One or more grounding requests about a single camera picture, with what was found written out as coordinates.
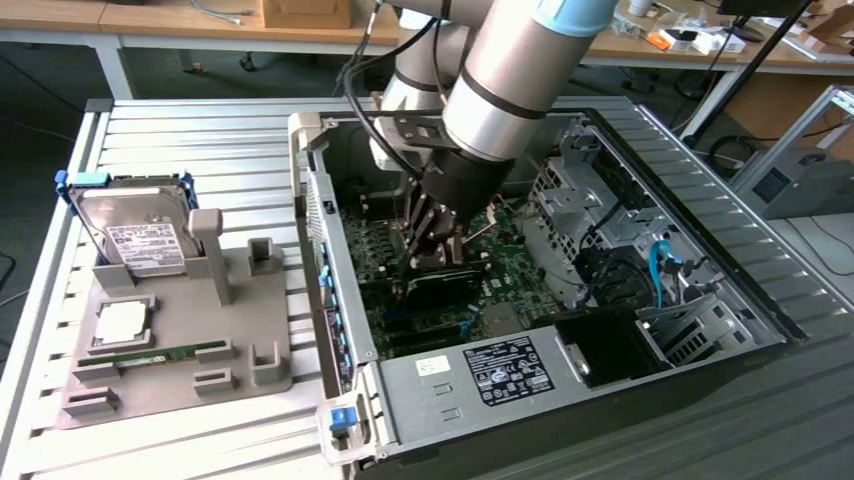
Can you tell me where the aluminium profile frame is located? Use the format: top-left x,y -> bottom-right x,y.
766,82 -> 854,169

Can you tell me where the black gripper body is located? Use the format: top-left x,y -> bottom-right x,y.
419,148 -> 519,222

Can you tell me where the green RAM stick with label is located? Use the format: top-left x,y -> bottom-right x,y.
86,349 -> 202,369

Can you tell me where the black monitor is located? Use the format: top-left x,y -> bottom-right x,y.
714,0 -> 813,44

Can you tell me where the slotted metal disk bay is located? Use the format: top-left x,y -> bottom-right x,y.
631,294 -> 744,370

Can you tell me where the black expansion slot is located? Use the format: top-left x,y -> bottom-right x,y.
383,322 -> 463,342
389,334 -> 467,355

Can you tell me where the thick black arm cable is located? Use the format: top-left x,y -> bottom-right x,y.
342,0 -> 457,182

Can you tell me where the brown cardboard box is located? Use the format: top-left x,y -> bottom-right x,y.
804,0 -> 854,64

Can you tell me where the grey machine box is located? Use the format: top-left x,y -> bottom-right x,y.
730,147 -> 854,221

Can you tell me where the grey power supply unit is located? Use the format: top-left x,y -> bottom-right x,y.
375,327 -> 594,447

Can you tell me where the black wire bundle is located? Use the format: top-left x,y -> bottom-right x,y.
571,224 -> 659,312

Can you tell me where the black coiled cable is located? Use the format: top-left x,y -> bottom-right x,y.
706,134 -> 762,176

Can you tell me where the silver CPU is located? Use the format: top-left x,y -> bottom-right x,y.
92,302 -> 152,346

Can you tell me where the grey cable with plug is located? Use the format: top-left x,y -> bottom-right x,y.
188,0 -> 260,27

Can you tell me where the open black PC case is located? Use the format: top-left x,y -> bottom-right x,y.
286,99 -> 813,480

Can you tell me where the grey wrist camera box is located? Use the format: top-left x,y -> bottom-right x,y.
369,113 -> 457,172

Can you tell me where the brown wooden box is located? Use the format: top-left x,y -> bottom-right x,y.
263,0 -> 355,29

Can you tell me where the hard disk with blue caddy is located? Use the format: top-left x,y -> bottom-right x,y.
54,169 -> 202,279

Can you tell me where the green motherboard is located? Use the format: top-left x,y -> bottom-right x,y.
337,199 -> 562,359

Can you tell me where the orange white small box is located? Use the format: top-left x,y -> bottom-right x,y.
647,27 -> 699,54

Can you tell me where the silver chipset heatsink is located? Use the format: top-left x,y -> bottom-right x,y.
482,304 -> 523,336

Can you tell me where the black stand pole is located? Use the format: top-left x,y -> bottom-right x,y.
678,0 -> 817,149

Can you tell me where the thin cable with silver plug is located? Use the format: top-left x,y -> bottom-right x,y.
333,0 -> 386,99

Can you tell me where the blue wire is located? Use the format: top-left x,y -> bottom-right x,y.
646,239 -> 682,311

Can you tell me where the metal socket cover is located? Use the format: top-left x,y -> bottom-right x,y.
465,199 -> 521,247

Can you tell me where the grey plastic parts rack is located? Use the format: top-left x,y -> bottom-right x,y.
56,207 -> 295,431

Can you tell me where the black plastic shroud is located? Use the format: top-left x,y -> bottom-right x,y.
553,307 -> 669,391

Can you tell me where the graphics card with metal bracket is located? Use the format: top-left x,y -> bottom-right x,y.
393,257 -> 483,312

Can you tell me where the metal disk bay cage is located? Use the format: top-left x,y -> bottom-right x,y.
523,154 -> 635,306

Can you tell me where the wooden desk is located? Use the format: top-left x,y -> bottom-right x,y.
0,0 -> 402,99
579,0 -> 854,149

